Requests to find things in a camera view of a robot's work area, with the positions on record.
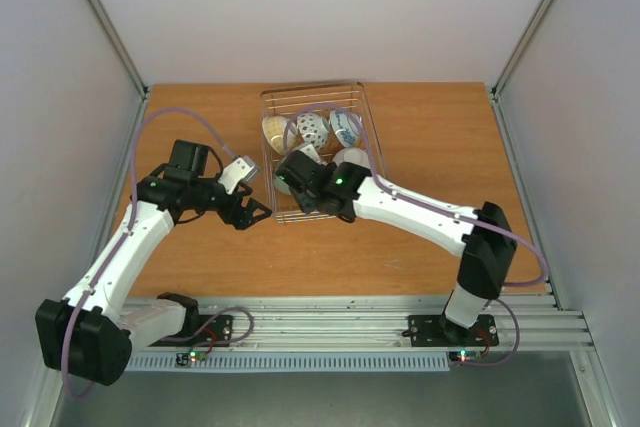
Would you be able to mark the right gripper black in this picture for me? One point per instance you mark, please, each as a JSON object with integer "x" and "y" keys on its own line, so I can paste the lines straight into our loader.
{"x": 308, "y": 198}

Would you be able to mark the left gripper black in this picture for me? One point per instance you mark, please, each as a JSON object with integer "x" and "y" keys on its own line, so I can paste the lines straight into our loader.
{"x": 245, "y": 222}

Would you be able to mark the white upturned bowl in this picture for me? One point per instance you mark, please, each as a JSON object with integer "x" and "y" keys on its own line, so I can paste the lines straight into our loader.
{"x": 352, "y": 155}

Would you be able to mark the pink patterned bowl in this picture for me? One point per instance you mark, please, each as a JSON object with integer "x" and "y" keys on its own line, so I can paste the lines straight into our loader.
{"x": 314, "y": 129}

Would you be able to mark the blue floral white bowl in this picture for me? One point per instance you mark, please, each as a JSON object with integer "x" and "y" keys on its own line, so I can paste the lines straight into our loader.
{"x": 345, "y": 127}

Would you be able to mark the yellow patterned bowl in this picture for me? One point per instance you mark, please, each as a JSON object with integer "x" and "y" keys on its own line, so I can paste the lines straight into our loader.
{"x": 279, "y": 133}

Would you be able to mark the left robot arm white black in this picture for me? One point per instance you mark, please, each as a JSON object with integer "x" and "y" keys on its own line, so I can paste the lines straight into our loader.
{"x": 86, "y": 334}

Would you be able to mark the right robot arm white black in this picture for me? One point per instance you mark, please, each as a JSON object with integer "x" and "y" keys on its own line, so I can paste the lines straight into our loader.
{"x": 478, "y": 237}

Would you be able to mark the left circuit board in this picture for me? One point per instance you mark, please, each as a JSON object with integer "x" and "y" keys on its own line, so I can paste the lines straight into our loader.
{"x": 190, "y": 358}

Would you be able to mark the circuit board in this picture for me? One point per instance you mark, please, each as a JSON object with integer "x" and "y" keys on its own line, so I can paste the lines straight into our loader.
{"x": 466, "y": 356}
{"x": 190, "y": 358}

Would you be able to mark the right circuit board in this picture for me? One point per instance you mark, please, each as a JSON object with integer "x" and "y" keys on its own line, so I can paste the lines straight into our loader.
{"x": 466, "y": 356}

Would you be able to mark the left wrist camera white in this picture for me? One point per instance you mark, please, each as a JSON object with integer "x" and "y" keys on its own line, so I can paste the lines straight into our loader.
{"x": 241, "y": 170}

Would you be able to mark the wire dish rack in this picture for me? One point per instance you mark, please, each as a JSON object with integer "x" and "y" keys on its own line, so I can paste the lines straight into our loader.
{"x": 319, "y": 98}

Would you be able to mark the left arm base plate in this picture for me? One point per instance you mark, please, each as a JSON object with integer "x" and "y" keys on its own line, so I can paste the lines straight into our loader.
{"x": 219, "y": 330}

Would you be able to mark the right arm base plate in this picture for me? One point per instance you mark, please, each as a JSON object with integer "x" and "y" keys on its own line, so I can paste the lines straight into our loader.
{"x": 425, "y": 332}

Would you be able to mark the grey slotted cable duct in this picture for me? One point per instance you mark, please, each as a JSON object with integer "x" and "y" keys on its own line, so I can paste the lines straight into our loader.
{"x": 278, "y": 362}

